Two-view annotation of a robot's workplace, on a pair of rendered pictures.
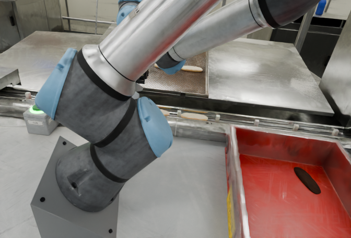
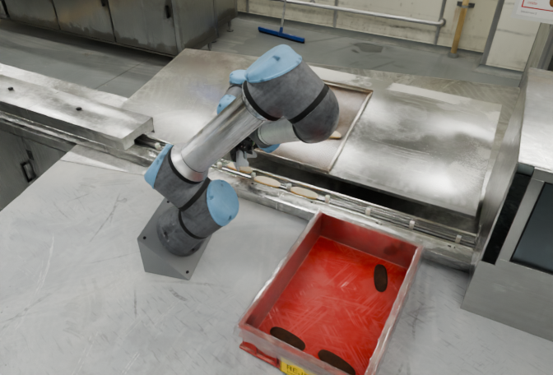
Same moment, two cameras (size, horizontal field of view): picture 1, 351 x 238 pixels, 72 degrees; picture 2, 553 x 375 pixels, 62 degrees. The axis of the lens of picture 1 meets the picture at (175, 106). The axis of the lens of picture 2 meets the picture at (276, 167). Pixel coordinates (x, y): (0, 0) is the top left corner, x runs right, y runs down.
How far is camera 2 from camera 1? 81 cm
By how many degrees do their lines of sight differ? 21
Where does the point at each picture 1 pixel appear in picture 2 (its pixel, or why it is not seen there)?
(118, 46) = (189, 152)
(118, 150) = (191, 215)
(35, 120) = not seen: hidden behind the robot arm
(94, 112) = (175, 189)
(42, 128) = not seen: hidden behind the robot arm
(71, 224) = (160, 258)
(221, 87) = (351, 162)
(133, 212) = (210, 265)
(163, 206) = (234, 266)
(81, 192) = (169, 239)
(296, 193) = (358, 285)
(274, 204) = (328, 288)
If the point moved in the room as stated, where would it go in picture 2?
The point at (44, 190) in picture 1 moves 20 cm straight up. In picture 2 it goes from (146, 233) to (133, 175)
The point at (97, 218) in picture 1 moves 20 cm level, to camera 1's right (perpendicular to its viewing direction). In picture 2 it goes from (179, 261) to (242, 284)
